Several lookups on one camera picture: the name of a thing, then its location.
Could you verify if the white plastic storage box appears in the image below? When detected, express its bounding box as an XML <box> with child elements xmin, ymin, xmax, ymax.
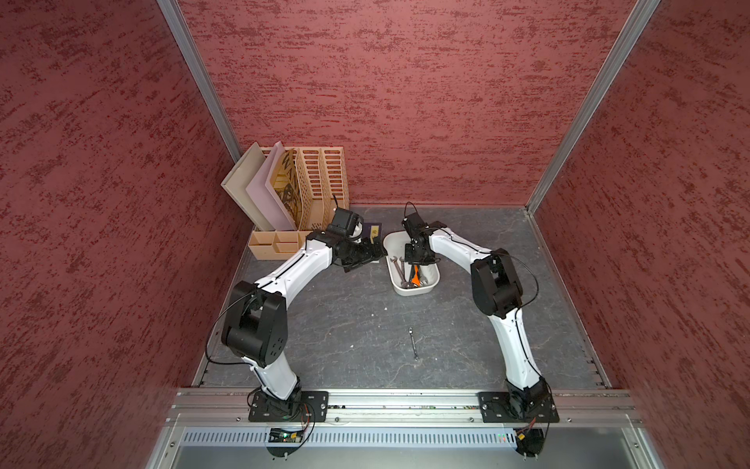
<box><xmin>383</xmin><ymin>232</ymin><xmax>441</xmax><ymax>297</ymax></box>

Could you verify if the orange handled adjustable wrench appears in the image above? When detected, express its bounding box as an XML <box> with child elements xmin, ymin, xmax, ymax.
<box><xmin>408</xmin><ymin>265</ymin><xmax>422</xmax><ymax>287</ymax></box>

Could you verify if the small silver combination wrench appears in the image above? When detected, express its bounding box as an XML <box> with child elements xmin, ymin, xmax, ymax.
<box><xmin>408</xmin><ymin>326</ymin><xmax>419</xmax><ymax>360</ymax></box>

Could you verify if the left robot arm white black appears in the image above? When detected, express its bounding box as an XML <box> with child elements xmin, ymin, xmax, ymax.
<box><xmin>221</xmin><ymin>230</ymin><xmax>387</xmax><ymax>403</ymax></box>

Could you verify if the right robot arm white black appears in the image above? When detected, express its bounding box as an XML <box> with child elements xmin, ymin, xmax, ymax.
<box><xmin>402</xmin><ymin>211</ymin><xmax>551</xmax><ymax>420</ymax></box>

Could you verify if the silver open end wrench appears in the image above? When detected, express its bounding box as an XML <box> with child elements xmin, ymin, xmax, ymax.
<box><xmin>391</xmin><ymin>257</ymin><xmax>410</xmax><ymax>289</ymax></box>

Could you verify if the dark blue notebook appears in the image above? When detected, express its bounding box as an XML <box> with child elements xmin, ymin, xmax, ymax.
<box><xmin>361</xmin><ymin>222</ymin><xmax>383</xmax><ymax>244</ymax></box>

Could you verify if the yellow patterned book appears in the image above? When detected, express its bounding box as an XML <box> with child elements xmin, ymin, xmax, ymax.
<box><xmin>268</xmin><ymin>148</ymin><xmax>312</xmax><ymax>231</ymax></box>

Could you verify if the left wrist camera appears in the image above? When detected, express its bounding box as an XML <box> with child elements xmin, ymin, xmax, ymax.
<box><xmin>326</xmin><ymin>207</ymin><xmax>364</xmax><ymax>240</ymax></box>

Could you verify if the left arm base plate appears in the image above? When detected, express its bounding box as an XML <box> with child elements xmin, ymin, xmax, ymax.
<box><xmin>248</xmin><ymin>390</ymin><xmax>329</xmax><ymax>423</ymax></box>

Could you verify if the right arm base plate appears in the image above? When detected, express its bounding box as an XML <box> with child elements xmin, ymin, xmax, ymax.
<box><xmin>477</xmin><ymin>391</ymin><xmax>560</xmax><ymax>424</ymax></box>

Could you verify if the aluminium front rail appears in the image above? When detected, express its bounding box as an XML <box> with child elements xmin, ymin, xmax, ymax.
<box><xmin>166</xmin><ymin>387</ymin><xmax>644</xmax><ymax>428</ymax></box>

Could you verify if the left corner aluminium post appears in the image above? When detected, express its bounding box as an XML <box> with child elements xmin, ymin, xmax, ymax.
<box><xmin>157</xmin><ymin>0</ymin><xmax>242</xmax><ymax>162</ymax></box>

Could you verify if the corner aluminium post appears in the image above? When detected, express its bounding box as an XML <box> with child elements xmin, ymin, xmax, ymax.
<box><xmin>525</xmin><ymin>0</ymin><xmax>660</xmax><ymax>217</ymax></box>
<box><xmin>157</xmin><ymin>0</ymin><xmax>242</xmax><ymax>162</ymax></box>

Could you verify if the right corner aluminium post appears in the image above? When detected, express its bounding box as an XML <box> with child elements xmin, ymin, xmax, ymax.
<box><xmin>525</xmin><ymin>0</ymin><xmax>660</xmax><ymax>217</ymax></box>

